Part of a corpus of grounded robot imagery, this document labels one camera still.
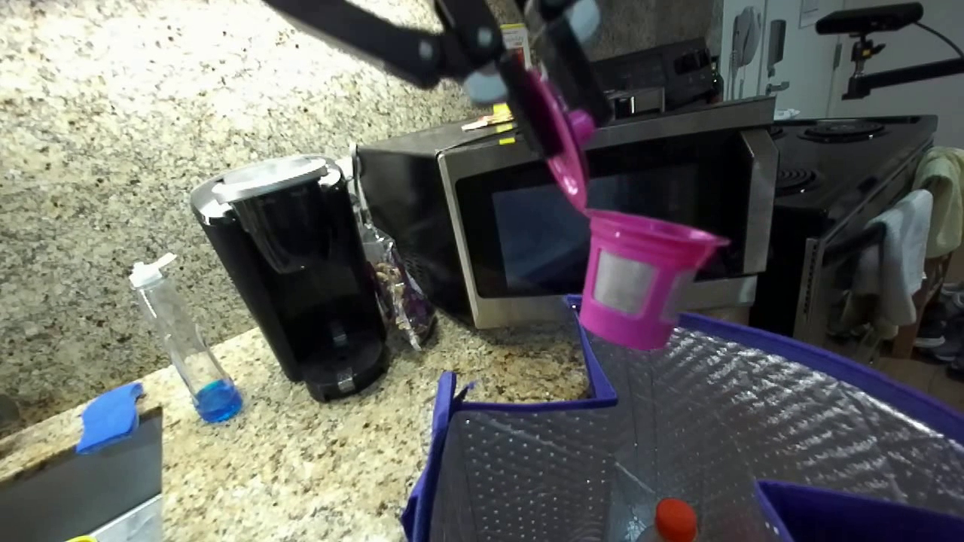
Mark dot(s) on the white hanging towel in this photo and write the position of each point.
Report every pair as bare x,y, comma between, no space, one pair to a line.
894,261

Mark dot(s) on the flat colourful booklet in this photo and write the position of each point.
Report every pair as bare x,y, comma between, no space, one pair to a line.
488,121

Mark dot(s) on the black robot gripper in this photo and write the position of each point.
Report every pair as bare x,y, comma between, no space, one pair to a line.
484,31

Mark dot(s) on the dark shoes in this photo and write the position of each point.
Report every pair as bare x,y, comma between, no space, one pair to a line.
944,333

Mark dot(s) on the black coffee maker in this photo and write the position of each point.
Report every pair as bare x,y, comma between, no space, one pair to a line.
298,291

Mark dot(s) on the clear plastic bag dark contents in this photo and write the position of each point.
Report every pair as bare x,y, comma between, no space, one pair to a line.
403,291

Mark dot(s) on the pink reusable coffee filter cup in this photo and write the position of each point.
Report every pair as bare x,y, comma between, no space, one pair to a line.
643,288

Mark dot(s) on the blue insulated bag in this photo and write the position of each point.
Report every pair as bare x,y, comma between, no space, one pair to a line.
755,432

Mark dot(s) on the clear bottle with blue base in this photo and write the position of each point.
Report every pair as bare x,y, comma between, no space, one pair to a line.
187,342

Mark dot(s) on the pale yellow hanging towel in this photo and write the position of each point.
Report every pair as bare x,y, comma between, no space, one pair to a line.
944,197

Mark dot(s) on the black boxy appliance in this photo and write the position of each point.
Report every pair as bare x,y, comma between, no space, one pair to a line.
665,76

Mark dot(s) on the white tall appliance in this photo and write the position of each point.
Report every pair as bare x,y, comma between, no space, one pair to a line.
765,48

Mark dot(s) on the black flat box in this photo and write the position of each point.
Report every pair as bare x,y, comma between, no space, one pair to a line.
77,485

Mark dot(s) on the stainless steel microwave oven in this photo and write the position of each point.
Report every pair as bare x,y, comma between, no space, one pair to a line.
523,250

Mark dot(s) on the black stove oven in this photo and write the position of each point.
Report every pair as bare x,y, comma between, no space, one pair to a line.
833,199

